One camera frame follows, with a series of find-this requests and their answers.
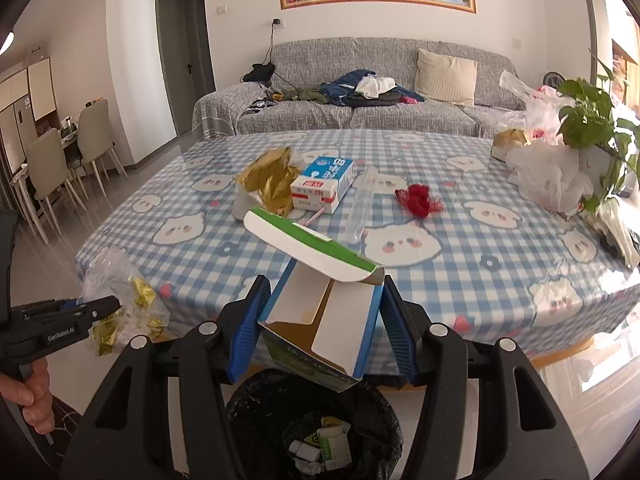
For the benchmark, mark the green cardboard box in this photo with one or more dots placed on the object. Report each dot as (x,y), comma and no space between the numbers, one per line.
(345,320)

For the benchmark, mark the small desk fan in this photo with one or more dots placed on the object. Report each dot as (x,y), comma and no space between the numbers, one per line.
(553,79)

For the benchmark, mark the clear bag with gold wrappers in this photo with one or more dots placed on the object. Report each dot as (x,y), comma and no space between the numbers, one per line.
(140,300)

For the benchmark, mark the dining table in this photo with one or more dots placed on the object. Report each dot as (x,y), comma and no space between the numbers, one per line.
(70,142)

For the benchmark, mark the black bin bag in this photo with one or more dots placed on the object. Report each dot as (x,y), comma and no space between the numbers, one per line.
(380,425)

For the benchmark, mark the red mesh net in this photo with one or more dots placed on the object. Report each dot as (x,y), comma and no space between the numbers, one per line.
(417,200)

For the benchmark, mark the yellow snack packet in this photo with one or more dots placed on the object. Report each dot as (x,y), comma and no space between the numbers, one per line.
(331,422)

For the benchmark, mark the grey door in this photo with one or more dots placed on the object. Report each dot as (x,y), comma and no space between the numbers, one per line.
(175,60)

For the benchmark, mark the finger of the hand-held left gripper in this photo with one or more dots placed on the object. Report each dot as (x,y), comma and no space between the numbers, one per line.
(97,312)
(47,309)

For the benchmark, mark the white green medicine box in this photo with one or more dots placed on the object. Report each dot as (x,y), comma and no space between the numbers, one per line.
(335,445)

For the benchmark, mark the grey covered sofa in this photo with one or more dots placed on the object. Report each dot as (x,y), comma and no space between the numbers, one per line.
(320,60)

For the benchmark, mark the pile of clothes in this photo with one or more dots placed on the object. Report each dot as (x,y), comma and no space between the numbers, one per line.
(340,87)

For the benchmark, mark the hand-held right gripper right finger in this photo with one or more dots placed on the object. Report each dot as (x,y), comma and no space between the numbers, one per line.
(397,332)

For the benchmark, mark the beige dining chair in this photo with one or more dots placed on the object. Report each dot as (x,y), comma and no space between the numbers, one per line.
(47,165)
(95,130)

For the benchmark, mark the white cloth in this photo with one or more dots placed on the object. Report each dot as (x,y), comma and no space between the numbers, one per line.
(376,87)

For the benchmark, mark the green potted plant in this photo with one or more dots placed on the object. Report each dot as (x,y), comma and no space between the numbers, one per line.
(587,120)

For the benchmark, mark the pink drinking straw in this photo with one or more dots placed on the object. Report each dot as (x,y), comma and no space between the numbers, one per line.
(312,219)

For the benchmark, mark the clear plastic bag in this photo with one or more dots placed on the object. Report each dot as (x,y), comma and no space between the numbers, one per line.
(535,105)

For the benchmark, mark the crumpled white tissue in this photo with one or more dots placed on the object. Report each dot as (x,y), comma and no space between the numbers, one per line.
(313,469)

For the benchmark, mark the clear plastic sleeve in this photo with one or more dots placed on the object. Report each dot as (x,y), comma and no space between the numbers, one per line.
(362,205)

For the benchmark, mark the pink cloth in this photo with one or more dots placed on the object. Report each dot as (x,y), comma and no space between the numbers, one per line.
(409,100)

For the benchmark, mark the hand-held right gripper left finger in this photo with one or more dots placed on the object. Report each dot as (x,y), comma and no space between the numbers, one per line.
(247,330)

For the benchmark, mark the dark printed packet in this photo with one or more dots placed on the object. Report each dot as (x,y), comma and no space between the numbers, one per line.
(260,102)

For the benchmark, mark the beige cardboard box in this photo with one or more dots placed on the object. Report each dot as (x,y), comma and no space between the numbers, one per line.
(510,142)

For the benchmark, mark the blue white milk carton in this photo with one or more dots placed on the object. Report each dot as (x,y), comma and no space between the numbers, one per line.
(322,182)

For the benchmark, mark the blue checked tablecloth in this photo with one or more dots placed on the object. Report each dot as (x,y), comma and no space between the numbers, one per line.
(500,240)

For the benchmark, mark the person's left hand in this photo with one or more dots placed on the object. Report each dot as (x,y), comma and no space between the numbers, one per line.
(30,390)

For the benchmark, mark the white cabinet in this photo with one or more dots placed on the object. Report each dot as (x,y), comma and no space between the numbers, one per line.
(30,95)

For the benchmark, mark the beige cushion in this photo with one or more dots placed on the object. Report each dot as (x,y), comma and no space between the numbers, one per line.
(445,77)

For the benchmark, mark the black mesh trash bin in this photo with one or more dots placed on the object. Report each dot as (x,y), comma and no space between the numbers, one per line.
(245,410)

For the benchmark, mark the olive green garment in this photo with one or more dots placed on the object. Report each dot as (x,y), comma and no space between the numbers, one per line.
(307,96)

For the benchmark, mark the gold foil paper bag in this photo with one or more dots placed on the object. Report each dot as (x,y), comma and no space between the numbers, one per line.
(270,180)

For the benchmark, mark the small white green box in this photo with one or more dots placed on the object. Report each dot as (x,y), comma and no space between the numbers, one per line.
(305,451)

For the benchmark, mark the white plastic bag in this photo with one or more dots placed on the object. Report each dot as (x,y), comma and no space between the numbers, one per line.
(550,175)
(617,232)

